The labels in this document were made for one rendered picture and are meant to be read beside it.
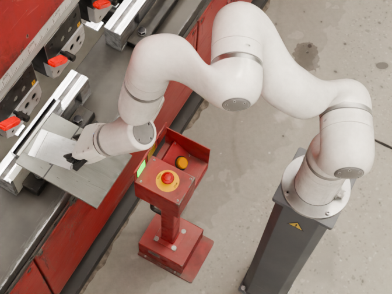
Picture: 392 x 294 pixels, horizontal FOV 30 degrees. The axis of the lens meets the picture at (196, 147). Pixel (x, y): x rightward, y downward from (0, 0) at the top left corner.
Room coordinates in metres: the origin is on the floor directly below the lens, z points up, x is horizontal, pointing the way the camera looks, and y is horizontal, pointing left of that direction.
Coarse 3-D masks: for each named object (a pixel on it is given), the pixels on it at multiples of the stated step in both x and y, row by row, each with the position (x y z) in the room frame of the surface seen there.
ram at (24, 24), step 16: (0, 0) 0.86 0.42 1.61; (16, 0) 0.89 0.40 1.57; (32, 0) 0.93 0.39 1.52; (48, 0) 0.98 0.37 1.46; (64, 0) 1.03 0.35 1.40; (0, 16) 0.84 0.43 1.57; (16, 16) 0.88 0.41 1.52; (32, 16) 0.92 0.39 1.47; (48, 16) 0.97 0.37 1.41; (64, 16) 1.01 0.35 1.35; (0, 32) 0.83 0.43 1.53; (16, 32) 0.87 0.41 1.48; (32, 32) 0.91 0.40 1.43; (48, 32) 0.96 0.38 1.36; (0, 48) 0.82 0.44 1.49; (16, 48) 0.86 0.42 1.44; (0, 64) 0.80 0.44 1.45; (0, 96) 0.78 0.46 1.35
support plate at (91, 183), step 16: (48, 128) 0.88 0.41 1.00; (64, 128) 0.88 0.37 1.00; (80, 128) 0.89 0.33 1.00; (32, 144) 0.82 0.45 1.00; (16, 160) 0.77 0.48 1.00; (32, 160) 0.78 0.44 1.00; (112, 160) 0.80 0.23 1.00; (128, 160) 0.80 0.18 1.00; (48, 176) 0.73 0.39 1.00; (64, 176) 0.74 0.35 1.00; (80, 176) 0.74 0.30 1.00; (96, 176) 0.75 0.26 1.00; (112, 176) 0.75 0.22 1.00; (80, 192) 0.70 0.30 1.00; (96, 192) 0.70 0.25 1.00; (96, 208) 0.66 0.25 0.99
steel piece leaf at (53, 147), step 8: (48, 136) 0.85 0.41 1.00; (56, 136) 0.85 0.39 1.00; (48, 144) 0.83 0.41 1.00; (56, 144) 0.83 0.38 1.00; (64, 144) 0.83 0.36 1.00; (72, 144) 0.84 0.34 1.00; (40, 152) 0.80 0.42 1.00; (48, 152) 0.80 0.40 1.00; (56, 152) 0.81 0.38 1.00; (64, 152) 0.81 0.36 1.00; (48, 160) 0.78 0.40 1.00; (56, 160) 0.78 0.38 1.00; (64, 160) 0.78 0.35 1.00; (64, 168) 0.76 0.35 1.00; (72, 168) 0.76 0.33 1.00
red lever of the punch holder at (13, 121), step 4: (16, 112) 0.79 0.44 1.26; (20, 112) 0.79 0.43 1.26; (16, 116) 0.78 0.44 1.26; (20, 116) 0.77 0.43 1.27; (24, 116) 0.78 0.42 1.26; (28, 116) 0.78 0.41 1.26; (4, 120) 0.74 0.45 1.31; (8, 120) 0.74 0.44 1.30; (12, 120) 0.75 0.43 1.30; (16, 120) 0.75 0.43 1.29; (20, 120) 0.76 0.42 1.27; (24, 120) 0.77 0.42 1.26; (28, 120) 0.77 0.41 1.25; (0, 124) 0.72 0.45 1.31; (4, 124) 0.73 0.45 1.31; (8, 124) 0.73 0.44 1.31; (12, 124) 0.73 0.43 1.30; (16, 124) 0.74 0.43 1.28; (0, 128) 0.72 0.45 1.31; (4, 128) 0.71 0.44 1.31; (8, 128) 0.72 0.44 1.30
